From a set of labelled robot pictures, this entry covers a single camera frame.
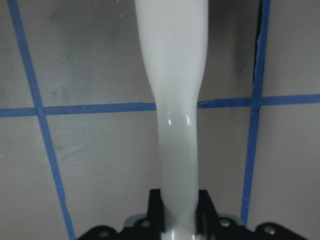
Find white hand brush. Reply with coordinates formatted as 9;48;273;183
135;0;209;240

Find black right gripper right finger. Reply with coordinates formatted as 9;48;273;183
197;190;304;240

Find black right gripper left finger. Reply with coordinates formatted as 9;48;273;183
79;189;175;240

